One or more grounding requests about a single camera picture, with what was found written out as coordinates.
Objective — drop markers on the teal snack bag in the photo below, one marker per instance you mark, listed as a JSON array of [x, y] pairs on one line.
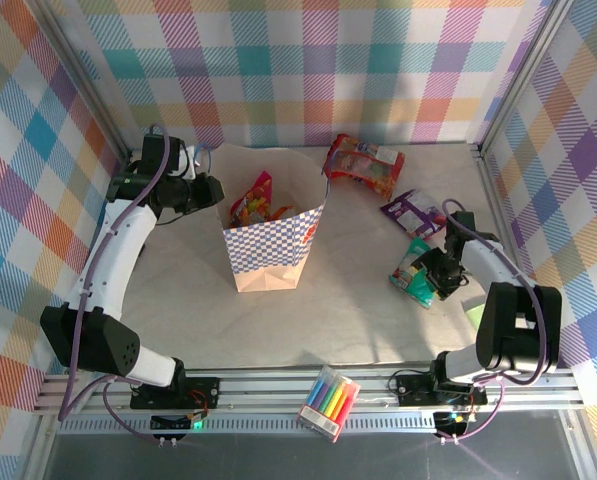
[[408, 272]]

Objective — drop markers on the pink-edged fruit balls candy bag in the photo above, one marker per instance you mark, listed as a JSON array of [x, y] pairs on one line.
[[253, 202]]

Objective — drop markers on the purple snack bag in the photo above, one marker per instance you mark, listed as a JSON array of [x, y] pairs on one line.
[[413, 212]]

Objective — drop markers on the blue checkered paper bag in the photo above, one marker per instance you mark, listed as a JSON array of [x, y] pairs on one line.
[[268, 245]]

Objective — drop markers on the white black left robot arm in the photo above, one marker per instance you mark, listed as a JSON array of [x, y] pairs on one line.
[[118, 255]]

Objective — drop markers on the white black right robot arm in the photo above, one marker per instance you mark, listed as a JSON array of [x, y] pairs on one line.
[[488, 260]]

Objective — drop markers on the red snack bag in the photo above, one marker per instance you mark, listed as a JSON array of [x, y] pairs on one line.
[[368, 167]]

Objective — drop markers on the green sticky note pad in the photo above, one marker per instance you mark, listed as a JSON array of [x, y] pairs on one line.
[[474, 314]]

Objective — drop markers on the black right controller box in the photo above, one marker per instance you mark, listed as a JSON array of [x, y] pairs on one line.
[[450, 425]]

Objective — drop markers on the black controller box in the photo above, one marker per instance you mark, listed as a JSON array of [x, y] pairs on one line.
[[170, 423], [450, 425]]

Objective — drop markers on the pack of coloured markers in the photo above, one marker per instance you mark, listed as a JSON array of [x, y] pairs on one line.
[[330, 400]]

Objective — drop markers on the black left controller box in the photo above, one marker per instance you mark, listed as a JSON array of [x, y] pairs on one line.
[[170, 423]]

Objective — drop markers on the aluminium side table rail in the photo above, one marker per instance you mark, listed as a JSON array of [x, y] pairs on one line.
[[502, 200]]

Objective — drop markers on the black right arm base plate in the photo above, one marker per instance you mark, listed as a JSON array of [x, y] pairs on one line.
[[413, 390]]

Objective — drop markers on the aluminium left frame post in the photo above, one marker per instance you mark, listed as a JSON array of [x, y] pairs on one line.
[[85, 75]]

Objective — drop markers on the aluminium frame post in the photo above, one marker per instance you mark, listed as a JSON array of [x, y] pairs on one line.
[[85, 75], [523, 75]]

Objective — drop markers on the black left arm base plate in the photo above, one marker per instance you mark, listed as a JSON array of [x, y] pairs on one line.
[[203, 390]]

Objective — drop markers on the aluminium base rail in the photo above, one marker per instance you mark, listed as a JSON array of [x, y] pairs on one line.
[[268, 390]]

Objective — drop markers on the aluminium right frame post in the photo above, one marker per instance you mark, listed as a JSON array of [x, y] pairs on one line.
[[523, 75]]

